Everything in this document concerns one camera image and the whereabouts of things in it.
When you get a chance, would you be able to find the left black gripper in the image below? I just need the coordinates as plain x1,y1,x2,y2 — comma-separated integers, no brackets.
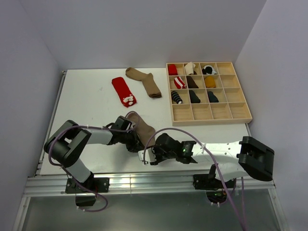
119,129,145,153

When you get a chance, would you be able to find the brown sock with striped cuff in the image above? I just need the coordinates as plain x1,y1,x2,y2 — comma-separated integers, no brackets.
126,113,155,146

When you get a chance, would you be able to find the navy blue patterned sock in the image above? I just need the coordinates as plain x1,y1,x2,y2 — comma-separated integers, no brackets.
207,91,219,103

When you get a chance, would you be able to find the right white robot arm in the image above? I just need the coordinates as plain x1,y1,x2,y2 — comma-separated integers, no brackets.
145,133,274,190

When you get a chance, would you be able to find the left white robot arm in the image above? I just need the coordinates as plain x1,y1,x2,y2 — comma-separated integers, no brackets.
44,116,144,192

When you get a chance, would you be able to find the red sock with white pattern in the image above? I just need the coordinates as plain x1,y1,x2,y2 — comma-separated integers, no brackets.
112,77,137,108

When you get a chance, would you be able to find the rolled black striped sock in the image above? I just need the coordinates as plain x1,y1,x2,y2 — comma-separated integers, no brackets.
171,91,183,104

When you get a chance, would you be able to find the tan sock at back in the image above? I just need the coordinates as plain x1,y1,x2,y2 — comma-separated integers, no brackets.
125,67,162,99

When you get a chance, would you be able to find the wooden compartment tray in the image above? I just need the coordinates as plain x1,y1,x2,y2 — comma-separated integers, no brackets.
166,62,252,126

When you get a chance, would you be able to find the rolled red white striped sock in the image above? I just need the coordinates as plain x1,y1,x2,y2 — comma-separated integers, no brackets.
174,76,187,89

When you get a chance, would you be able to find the rolled dark brown sock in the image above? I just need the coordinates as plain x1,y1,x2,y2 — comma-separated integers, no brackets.
186,76,199,89

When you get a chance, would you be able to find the rolled mustard yellow sock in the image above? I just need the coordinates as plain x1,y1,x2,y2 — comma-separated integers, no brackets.
205,76,216,88

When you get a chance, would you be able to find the rolled cream sock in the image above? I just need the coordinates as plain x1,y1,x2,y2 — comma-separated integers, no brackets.
184,62,196,75

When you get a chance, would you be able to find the rolled black white sock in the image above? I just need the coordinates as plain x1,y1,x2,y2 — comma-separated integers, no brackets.
202,65,218,75

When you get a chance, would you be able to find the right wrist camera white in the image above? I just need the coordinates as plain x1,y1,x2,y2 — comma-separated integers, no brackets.
138,148,156,165

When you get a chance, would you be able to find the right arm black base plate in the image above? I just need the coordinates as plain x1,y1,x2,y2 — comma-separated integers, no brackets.
190,166,238,205

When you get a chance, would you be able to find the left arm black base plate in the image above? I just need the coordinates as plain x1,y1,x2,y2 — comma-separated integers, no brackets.
65,178,110,208

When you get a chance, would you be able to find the aluminium mounting rail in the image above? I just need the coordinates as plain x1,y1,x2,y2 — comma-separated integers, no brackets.
13,71,289,231

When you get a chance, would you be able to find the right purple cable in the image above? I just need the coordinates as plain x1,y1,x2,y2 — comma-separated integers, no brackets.
142,128,247,231

